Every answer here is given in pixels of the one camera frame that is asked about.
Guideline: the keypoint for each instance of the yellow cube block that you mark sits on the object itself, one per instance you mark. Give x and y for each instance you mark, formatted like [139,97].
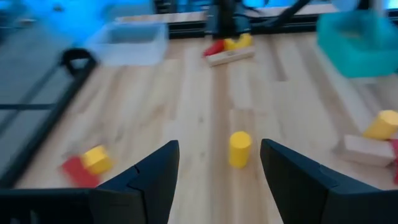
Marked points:
[97,160]

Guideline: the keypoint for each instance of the black table edge rail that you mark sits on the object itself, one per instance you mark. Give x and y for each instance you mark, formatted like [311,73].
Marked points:
[46,126]
[186,31]

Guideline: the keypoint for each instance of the black loop bracket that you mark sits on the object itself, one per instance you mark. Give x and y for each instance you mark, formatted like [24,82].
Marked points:
[66,57]

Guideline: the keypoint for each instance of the red arch block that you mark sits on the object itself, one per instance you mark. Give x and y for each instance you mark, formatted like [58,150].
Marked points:
[395,161]

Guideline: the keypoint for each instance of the yellow arch block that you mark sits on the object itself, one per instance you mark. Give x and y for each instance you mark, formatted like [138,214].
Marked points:
[245,40]

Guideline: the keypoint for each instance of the red wedge block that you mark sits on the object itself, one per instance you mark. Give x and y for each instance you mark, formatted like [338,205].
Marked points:
[215,48]

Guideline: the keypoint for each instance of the clear plastic bin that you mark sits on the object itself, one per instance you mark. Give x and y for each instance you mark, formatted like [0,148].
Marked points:
[130,53]

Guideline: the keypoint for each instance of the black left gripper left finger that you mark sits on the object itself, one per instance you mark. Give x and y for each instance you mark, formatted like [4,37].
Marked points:
[149,186]

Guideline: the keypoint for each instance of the natural wood plank block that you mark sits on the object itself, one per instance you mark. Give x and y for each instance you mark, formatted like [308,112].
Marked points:
[230,57]

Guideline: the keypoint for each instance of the teal plastic bin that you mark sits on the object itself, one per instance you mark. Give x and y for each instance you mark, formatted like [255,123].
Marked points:
[357,59]

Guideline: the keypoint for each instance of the yellow cylinder block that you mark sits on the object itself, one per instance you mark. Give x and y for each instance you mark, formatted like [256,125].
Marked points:
[240,149]
[382,126]

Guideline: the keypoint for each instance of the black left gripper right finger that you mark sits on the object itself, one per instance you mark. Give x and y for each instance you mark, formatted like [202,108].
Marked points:
[304,193]

